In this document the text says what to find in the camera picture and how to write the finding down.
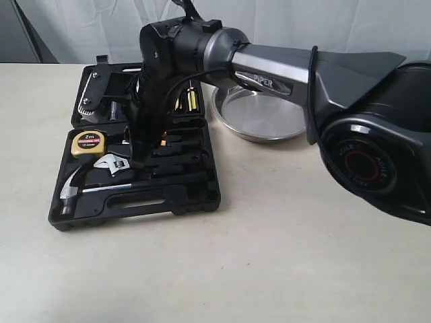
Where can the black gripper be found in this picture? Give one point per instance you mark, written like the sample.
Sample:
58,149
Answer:
172,52

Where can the adjustable wrench black handle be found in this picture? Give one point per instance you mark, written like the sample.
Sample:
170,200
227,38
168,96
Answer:
121,166

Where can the black plastic tool case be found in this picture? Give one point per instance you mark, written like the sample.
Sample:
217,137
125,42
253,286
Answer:
193,154

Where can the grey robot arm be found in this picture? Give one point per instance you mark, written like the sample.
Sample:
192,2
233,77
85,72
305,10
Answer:
368,112

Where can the yellow black screwdriver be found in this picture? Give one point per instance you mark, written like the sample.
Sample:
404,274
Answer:
193,98
179,106

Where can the clear tester screwdriver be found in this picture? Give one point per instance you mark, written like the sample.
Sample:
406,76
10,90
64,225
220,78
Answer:
113,111

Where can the white backdrop curtain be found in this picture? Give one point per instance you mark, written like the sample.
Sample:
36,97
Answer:
78,31

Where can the round stainless steel tray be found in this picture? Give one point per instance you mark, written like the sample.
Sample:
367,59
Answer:
256,116

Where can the yellow tape measure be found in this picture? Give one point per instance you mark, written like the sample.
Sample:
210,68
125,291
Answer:
88,143

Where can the orange handled pliers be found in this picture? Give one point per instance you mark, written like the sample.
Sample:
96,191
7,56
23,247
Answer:
163,142

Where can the claw hammer black handle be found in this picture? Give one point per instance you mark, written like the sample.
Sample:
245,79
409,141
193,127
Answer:
69,192

